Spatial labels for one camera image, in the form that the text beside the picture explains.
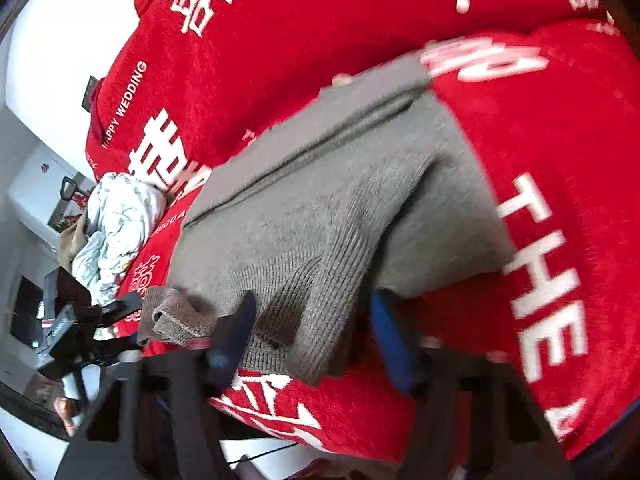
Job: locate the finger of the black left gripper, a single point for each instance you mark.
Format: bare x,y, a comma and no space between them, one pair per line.
116,310

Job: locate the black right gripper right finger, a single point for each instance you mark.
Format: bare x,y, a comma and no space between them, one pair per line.
461,396

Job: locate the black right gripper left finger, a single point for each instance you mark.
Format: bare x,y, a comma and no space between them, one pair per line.
152,419

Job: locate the grey knit sweater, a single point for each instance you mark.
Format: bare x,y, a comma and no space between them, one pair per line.
371,186

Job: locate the person's left hand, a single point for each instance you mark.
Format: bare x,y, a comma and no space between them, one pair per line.
66,410

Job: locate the beige cloth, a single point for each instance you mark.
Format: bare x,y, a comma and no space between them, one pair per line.
71,241

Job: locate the white floral cloth bundle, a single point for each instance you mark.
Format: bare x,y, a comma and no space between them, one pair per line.
122,212

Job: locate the white cabinet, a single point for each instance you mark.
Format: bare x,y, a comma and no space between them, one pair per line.
48,195

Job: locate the red wedding bedspread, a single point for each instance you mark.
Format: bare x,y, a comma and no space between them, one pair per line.
546,93

